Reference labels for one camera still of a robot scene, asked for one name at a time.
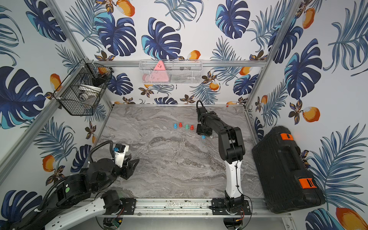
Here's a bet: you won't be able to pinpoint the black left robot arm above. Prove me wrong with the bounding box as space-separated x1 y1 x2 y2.
1 157 139 230

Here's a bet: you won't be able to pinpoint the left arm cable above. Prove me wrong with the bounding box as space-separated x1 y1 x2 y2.
88 140 114 164

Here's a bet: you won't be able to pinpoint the clear wall shelf basket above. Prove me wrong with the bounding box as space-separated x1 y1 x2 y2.
139 59 203 84

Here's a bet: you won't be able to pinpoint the black plastic tool case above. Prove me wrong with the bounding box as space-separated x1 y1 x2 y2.
252 126 326 214

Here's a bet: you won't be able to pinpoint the white items in wire basket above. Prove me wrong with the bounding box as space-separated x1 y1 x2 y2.
77 84 102 106

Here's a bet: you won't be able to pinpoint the pink triangular object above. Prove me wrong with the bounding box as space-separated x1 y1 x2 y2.
148 60 170 83

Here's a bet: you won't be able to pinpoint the black wire basket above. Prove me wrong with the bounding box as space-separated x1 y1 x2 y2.
52 59 114 116

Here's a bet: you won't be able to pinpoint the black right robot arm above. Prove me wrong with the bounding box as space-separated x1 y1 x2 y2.
196 107 245 213

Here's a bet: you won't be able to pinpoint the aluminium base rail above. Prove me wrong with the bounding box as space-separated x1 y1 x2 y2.
57 197 291 218

